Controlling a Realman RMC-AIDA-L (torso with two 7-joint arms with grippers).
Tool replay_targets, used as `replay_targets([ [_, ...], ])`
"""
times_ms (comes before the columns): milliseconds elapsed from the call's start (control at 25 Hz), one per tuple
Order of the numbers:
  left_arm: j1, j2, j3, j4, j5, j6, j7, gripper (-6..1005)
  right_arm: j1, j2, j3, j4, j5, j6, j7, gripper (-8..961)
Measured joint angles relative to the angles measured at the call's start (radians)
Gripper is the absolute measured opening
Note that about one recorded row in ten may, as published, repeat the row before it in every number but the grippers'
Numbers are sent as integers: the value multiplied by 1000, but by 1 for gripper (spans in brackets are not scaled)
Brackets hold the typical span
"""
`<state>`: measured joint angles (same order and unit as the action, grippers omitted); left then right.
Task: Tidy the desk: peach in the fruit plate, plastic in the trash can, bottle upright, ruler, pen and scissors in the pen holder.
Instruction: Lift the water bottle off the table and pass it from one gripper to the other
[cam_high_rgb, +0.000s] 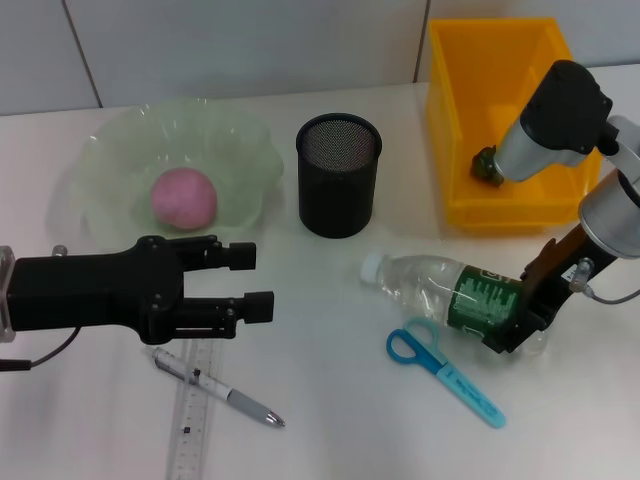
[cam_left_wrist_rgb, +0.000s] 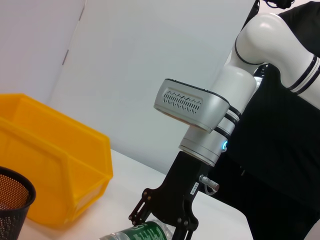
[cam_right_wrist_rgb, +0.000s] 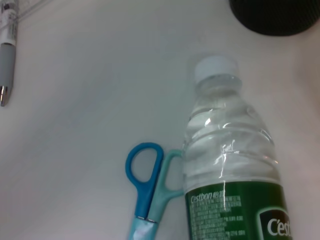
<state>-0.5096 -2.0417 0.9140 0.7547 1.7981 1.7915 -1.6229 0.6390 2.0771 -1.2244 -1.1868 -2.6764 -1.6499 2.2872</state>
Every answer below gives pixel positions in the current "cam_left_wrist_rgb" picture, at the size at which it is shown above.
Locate clear water bottle green label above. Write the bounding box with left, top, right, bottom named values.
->
left=98, top=219, right=176, bottom=240

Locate right gripper cable with plug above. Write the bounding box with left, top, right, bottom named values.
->
left=198, top=174, right=220, bottom=195

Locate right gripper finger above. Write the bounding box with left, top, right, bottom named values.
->
left=171, top=224, right=199, bottom=240
left=128, top=190, right=153, bottom=227

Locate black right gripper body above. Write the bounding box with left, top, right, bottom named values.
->
left=146, top=150, right=216, bottom=229

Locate silver black wrist camera box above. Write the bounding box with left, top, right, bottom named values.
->
left=153, top=78, right=231, bottom=134

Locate yellow plastic bin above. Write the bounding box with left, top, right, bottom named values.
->
left=0, top=93, right=114, bottom=230

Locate black mesh pen cup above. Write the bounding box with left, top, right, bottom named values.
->
left=0, top=166, right=37, bottom=240

